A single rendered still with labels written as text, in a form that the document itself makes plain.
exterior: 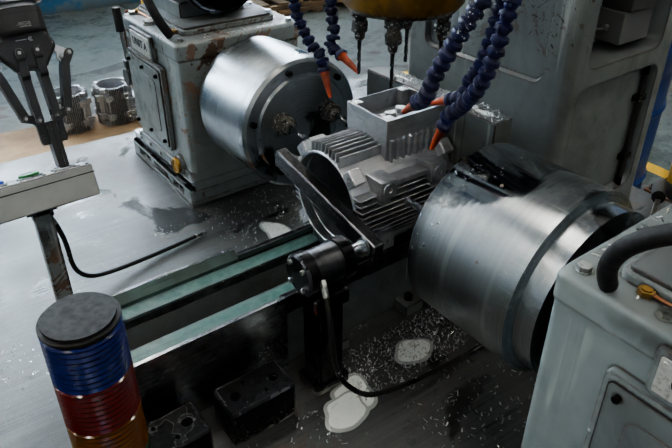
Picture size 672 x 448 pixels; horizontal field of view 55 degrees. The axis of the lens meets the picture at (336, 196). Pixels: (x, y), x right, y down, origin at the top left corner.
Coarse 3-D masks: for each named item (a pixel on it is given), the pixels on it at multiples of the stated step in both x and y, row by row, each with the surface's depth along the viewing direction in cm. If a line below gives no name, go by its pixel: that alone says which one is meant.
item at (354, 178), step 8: (304, 144) 102; (440, 144) 102; (448, 144) 103; (304, 152) 102; (440, 152) 103; (448, 152) 103; (344, 176) 94; (352, 176) 93; (360, 176) 94; (352, 184) 93; (360, 184) 94; (304, 216) 109
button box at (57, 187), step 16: (32, 176) 96; (48, 176) 95; (64, 176) 97; (80, 176) 98; (0, 192) 92; (16, 192) 93; (32, 192) 94; (48, 192) 96; (64, 192) 97; (80, 192) 98; (96, 192) 99; (0, 208) 92; (16, 208) 93; (32, 208) 94; (48, 208) 96
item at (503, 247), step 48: (432, 192) 81; (480, 192) 77; (528, 192) 75; (576, 192) 74; (432, 240) 80; (480, 240) 75; (528, 240) 71; (576, 240) 70; (432, 288) 82; (480, 288) 74; (528, 288) 71; (480, 336) 78; (528, 336) 72
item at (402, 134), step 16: (368, 96) 104; (384, 96) 106; (400, 96) 107; (352, 112) 102; (368, 112) 98; (384, 112) 103; (400, 112) 102; (416, 112) 98; (432, 112) 100; (368, 128) 100; (384, 128) 96; (400, 128) 98; (416, 128) 100; (432, 128) 102; (384, 144) 98; (400, 144) 99; (416, 144) 101
